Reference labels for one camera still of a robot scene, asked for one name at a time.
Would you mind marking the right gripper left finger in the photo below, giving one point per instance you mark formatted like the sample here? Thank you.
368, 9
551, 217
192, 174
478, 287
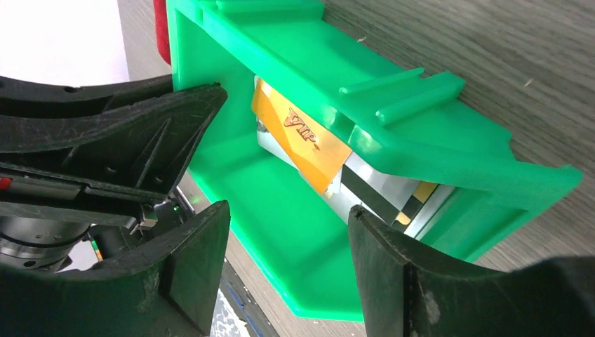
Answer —
165, 287

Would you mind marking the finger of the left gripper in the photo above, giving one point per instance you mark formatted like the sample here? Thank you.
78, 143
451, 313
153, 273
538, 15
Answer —
130, 140

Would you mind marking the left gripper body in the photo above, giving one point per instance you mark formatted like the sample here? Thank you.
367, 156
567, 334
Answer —
46, 211

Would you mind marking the red cloth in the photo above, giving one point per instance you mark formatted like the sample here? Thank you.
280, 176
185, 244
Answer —
161, 30

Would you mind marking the striped white credit card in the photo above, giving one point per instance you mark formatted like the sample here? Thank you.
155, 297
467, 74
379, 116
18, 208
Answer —
425, 203

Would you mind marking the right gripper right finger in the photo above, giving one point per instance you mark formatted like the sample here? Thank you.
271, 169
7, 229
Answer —
410, 289

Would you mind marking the gold credit card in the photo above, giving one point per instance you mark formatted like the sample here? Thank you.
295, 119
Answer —
290, 134

